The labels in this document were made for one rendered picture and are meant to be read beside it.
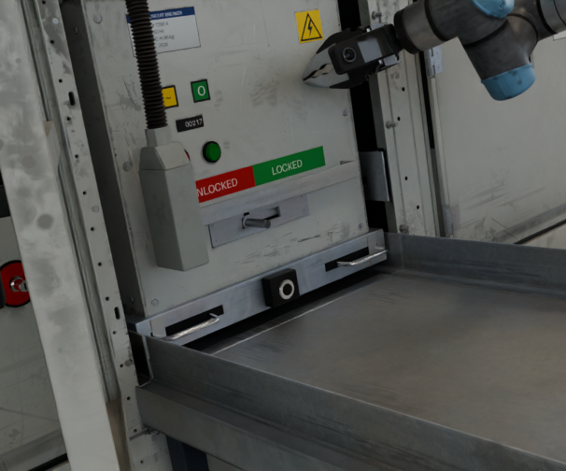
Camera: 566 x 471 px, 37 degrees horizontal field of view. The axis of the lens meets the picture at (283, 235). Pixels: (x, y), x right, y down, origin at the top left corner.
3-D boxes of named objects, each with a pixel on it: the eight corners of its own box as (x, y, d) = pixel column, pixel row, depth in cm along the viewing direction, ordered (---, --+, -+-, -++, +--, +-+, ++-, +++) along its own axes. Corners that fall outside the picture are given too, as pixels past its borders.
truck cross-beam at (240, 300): (387, 259, 159) (383, 228, 157) (143, 362, 125) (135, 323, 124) (367, 256, 162) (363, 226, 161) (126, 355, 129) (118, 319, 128)
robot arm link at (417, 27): (436, 44, 126) (417, -8, 125) (410, 56, 129) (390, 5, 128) (456, 39, 132) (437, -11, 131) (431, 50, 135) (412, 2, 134)
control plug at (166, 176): (211, 263, 120) (189, 140, 116) (183, 273, 117) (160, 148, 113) (180, 258, 126) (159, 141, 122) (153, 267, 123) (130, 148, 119)
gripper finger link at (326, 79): (324, 93, 147) (367, 74, 142) (306, 98, 143) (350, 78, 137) (318, 77, 147) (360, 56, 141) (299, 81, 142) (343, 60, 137)
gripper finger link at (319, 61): (318, 77, 147) (360, 56, 141) (300, 81, 142) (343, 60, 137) (311, 59, 147) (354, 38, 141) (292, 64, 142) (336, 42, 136)
